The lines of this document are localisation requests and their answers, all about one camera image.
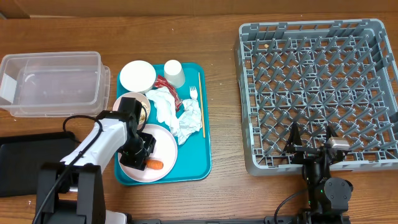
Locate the white paper cup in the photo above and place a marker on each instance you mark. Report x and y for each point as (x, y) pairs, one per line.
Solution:
(174, 74)

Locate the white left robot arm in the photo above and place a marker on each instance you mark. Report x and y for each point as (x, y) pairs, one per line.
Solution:
(71, 191)

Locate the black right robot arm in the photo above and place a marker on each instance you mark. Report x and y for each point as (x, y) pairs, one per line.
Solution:
(328, 196)

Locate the large pink plate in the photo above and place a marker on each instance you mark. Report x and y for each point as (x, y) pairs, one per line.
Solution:
(165, 150)

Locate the orange carrot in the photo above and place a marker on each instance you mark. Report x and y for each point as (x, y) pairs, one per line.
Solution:
(154, 164)

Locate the black food waste tray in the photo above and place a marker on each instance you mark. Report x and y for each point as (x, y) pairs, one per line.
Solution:
(23, 156)

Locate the white napkin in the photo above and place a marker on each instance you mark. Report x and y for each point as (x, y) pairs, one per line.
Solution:
(164, 103)

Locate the white round bowl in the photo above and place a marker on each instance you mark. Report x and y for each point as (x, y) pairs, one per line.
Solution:
(138, 76)

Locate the white paper tissue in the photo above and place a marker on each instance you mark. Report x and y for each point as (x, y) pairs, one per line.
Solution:
(189, 121)

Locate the red snack wrapper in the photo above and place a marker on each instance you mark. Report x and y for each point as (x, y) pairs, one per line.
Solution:
(161, 82)

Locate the white plastic fork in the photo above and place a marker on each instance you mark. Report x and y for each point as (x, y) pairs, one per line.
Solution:
(193, 93)

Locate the wooden chopstick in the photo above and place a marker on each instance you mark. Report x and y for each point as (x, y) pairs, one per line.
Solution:
(201, 104)

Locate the grey plastic dish rack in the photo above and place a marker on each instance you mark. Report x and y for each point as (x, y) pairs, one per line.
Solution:
(316, 73)

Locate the pink round bowl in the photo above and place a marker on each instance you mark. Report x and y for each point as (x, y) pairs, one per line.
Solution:
(145, 112)

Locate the teal plastic serving tray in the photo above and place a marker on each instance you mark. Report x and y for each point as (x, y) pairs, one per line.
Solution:
(194, 156)

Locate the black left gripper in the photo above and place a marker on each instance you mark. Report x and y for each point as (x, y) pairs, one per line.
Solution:
(138, 162)

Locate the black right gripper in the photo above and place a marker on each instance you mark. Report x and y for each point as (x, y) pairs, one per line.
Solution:
(306, 153)

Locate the clear plastic waste bin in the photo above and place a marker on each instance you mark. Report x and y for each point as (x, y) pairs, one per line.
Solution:
(54, 84)

